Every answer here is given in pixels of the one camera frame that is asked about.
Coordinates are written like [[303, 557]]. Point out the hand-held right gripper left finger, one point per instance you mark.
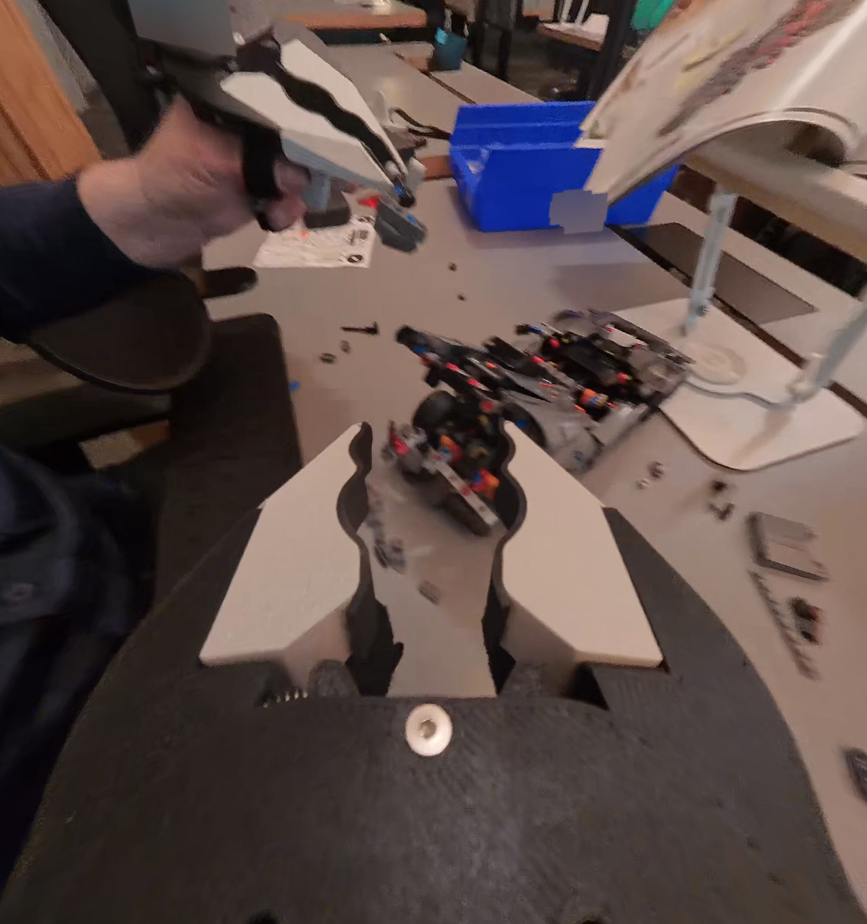
[[296, 563]]

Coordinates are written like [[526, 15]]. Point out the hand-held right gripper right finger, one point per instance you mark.
[[578, 577]]

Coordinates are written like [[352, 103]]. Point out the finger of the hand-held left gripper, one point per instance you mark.
[[296, 123], [332, 86]]

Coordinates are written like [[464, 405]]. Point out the black grey lego car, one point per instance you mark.
[[448, 426]]

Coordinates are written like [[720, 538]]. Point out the person's left forearm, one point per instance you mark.
[[29, 252]]

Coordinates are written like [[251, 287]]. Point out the scattered loose lego pieces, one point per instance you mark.
[[787, 548]]

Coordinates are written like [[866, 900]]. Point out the black lego body section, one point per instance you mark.
[[606, 361]]

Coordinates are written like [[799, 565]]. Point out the person's left hand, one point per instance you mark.
[[166, 195]]

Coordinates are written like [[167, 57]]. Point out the teal cup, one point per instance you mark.
[[450, 50]]

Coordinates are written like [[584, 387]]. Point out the white sticker sheet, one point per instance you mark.
[[296, 249]]

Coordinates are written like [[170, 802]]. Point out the wooden pillar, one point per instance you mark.
[[14, 86]]

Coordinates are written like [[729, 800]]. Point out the blue plastic bin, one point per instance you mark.
[[505, 180]]

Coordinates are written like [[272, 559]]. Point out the white booklet stand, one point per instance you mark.
[[751, 433]]

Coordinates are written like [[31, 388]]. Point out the black chair armrest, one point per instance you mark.
[[130, 339]]

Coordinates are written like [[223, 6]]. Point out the person's torso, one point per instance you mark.
[[21, 577]]

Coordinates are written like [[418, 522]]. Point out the open instruction booklet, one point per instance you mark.
[[693, 65]]

